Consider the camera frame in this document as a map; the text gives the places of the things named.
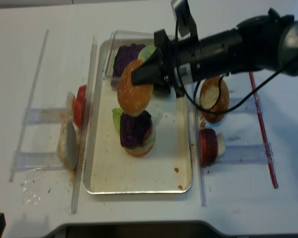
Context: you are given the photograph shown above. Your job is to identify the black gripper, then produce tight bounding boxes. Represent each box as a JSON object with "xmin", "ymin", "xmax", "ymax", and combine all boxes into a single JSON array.
[{"xmin": 131, "ymin": 29, "xmax": 186, "ymax": 97}]

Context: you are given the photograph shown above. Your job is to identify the sesame top bun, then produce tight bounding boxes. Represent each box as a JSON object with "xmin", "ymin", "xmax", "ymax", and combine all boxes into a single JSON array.
[{"xmin": 117, "ymin": 59, "xmax": 153, "ymax": 117}]

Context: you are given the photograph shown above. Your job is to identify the sesame bun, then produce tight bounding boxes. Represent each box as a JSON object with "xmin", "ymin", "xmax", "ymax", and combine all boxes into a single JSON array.
[
  {"xmin": 200, "ymin": 76, "xmax": 229, "ymax": 112},
  {"xmin": 117, "ymin": 59, "xmax": 153, "ymax": 117}
]

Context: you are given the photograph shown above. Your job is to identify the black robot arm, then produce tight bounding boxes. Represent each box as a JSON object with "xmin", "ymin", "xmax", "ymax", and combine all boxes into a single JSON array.
[{"xmin": 131, "ymin": 5, "xmax": 298, "ymax": 96}]

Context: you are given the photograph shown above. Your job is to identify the tomato slice on burger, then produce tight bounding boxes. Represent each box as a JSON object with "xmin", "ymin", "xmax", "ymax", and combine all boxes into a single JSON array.
[{"xmin": 144, "ymin": 119, "xmax": 152, "ymax": 141}]

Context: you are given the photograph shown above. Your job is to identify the green lettuce leaf on burger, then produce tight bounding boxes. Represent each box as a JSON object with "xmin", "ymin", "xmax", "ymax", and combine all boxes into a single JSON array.
[{"xmin": 112, "ymin": 108, "xmax": 123, "ymax": 133}]

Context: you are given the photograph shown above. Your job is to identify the red tomato slice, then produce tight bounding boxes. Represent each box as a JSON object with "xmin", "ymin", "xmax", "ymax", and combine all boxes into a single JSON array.
[{"xmin": 74, "ymin": 85, "xmax": 87, "ymax": 128}]

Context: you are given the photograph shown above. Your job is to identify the white slice beside patties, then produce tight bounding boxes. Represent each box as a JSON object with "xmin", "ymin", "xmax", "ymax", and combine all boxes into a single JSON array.
[{"xmin": 216, "ymin": 133, "xmax": 225, "ymax": 157}]

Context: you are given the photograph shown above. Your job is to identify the white slice behind tomato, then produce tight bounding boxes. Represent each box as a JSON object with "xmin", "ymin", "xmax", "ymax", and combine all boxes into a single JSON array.
[{"xmin": 66, "ymin": 92, "xmax": 76, "ymax": 115}]

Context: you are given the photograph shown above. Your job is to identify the pale bread bun left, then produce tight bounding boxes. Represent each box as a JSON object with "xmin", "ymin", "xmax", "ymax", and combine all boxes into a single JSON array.
[{"xmin": 57, "ymin": 120, "xmax": 77, "ymax": 170}]

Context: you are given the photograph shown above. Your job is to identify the purple cabbage in container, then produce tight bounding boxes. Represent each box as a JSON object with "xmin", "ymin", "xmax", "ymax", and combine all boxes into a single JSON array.
[{"xmin": 113, "ymin": 43, "xmax": 145, "ymax": 77}]

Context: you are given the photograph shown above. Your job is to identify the clear plastic container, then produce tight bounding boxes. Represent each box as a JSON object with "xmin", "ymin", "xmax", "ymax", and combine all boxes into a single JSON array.
[{"xmin": 103, "ymin": 30, "xmax": 154, "ymax": 101}]

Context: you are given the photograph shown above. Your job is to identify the bottom burger bun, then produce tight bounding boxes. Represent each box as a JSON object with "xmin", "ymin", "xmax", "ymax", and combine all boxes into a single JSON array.
[{"xmin": 124, "ymin": 126, "xmax": 156, "ymax": 157}]

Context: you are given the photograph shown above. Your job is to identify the metal baking tray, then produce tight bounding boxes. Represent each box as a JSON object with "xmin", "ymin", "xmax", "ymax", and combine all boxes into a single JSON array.
[{"xmin": 83, "ymin": 40, "xmax": 192, "ymax": 195}]

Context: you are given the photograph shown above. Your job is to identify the dark monitor edge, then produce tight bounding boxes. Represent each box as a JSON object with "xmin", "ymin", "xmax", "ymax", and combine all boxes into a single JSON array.
[{"xmin": 45, "ymin": 221, "xmax": 230, "ymax": 238}]

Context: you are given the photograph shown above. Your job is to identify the red plastic strip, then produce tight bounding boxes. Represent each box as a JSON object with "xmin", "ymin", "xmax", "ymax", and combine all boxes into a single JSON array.
[{"xmin": 248, "ymin": 71, "xmax": 279, "ymax": 189}]

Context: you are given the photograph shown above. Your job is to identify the black cable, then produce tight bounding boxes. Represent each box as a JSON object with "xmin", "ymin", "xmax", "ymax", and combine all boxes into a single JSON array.
[{"xmin": 175, "ymin": 19, "xmax": 286, "ymax": 115}]

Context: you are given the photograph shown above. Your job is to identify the clear far left rail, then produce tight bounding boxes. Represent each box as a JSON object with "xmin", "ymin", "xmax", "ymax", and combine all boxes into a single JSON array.
[{"xmin": 8, "ymin": 29, "xmax": 50, "ymax": 182}]

